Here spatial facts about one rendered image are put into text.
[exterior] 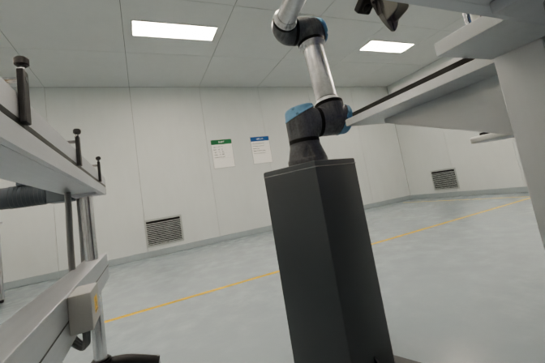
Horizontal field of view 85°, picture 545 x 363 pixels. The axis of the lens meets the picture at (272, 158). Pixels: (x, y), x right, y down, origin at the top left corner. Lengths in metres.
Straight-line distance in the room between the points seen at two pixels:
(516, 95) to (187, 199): 5.22
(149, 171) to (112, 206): 0.79
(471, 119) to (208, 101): 5.47
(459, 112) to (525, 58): 0.20
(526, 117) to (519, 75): 0.06
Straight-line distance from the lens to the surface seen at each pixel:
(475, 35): 0.48
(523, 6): 0.36
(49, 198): 1.68
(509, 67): 0.60
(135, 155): 5.55
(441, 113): 0.78
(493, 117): 0.72
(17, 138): 0.60
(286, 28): 1.27
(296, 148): 1.08
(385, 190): 7.64
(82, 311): 0.92
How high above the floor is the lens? 0.71
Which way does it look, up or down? 7 degrees up
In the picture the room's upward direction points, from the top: 9 degrees counter-clockwise
